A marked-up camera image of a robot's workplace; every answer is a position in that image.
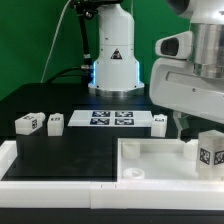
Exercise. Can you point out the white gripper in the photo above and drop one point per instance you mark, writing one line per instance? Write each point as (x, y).
(173, 85)

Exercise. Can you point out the white square tabletop part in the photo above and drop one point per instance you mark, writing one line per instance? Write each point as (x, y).
(157, 159)

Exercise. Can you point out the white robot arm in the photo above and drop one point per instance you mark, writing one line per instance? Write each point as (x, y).
(116, 71)

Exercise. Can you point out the white marker sheet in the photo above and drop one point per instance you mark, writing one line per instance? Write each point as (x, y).
(110, 118)

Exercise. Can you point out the white U-shaped obstacle fence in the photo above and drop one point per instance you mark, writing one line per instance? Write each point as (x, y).
(121, 194)

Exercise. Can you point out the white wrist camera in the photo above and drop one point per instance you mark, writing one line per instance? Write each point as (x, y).
(178, 46)

